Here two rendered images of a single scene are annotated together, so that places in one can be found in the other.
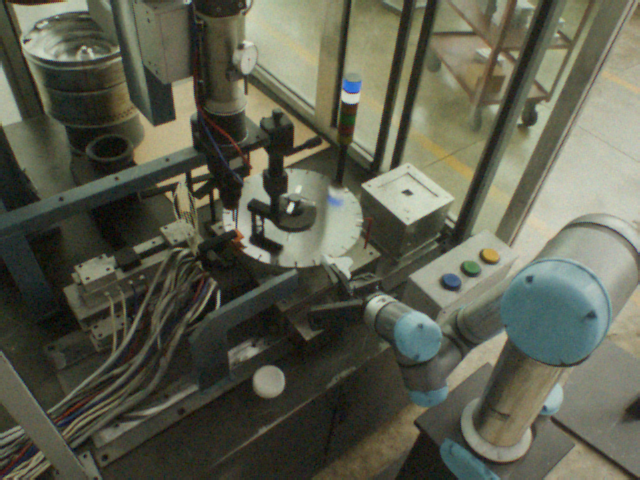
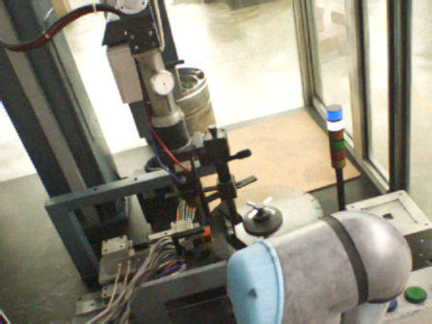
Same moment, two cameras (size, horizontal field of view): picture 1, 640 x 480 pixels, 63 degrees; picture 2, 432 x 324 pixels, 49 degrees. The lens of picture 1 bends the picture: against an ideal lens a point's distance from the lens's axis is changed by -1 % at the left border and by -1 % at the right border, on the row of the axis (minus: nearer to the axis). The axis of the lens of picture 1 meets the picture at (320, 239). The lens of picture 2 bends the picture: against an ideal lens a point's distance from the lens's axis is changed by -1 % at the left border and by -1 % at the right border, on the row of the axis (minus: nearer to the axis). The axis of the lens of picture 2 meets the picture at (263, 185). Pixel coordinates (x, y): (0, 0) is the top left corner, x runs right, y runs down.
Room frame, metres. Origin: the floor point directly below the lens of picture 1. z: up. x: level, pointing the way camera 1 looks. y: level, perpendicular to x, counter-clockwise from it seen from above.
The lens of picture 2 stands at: (0.08, -0.55, 1.76)
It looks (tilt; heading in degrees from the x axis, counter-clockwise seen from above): 34 degrees down; 36
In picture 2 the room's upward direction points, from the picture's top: 11 degrees counter-clockwise
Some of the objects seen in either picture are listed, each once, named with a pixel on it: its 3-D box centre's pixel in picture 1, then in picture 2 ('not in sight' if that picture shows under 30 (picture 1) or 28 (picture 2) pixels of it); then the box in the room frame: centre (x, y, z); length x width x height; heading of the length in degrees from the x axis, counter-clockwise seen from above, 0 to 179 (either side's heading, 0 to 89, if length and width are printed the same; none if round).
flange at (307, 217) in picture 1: (293, 209); (261, 217); (0.89, 0.07, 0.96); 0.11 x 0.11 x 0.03
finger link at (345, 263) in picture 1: (339, 263); not in sight; (0.74, -0.05, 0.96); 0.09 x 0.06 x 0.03; 32
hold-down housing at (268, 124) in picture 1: (276, 154); (221, 163); (0.82, 0.11, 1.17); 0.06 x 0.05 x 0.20; 124
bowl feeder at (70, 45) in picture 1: (95, 91); (179, 123); (1.34, 0.72, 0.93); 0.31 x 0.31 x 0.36
